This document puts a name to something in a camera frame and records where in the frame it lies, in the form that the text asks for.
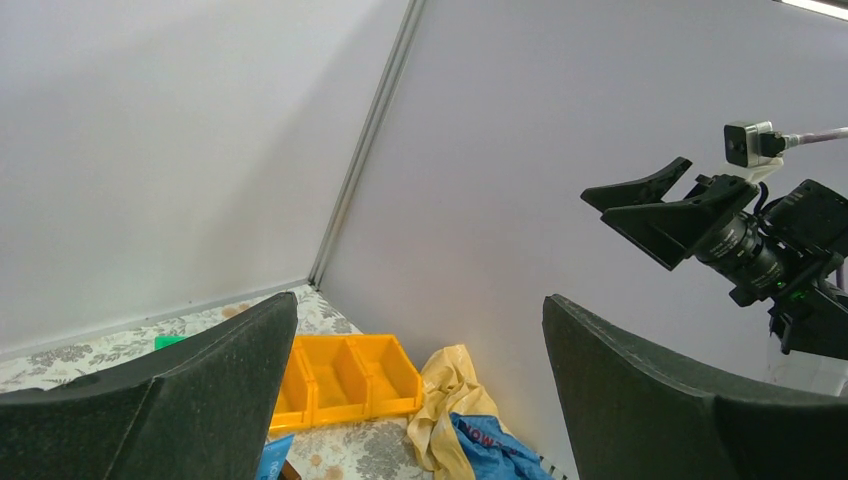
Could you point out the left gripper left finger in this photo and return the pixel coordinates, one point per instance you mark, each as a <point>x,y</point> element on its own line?
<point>198,409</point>

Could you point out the orange bin with toothpastes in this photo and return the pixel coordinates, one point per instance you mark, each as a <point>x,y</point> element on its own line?
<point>341,389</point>

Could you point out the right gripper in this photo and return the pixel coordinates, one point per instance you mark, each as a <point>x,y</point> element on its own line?
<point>758,264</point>

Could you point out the blue toothpaste tube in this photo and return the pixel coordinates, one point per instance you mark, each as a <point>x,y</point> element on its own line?
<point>273,458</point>

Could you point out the blue cloth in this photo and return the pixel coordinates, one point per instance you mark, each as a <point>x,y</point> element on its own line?
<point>493,453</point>

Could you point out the yellow cloth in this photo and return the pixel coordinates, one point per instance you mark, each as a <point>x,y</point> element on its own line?
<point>449,385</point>

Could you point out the green plastic bin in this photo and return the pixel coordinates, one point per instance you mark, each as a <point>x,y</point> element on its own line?
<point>161,342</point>

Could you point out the orange bin with toothbrushes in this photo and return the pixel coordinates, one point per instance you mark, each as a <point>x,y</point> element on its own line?
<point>294,409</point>

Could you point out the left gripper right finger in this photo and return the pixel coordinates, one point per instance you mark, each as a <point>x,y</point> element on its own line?
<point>637,410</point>

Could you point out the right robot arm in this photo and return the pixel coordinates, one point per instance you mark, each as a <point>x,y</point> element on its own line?
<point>808,318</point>

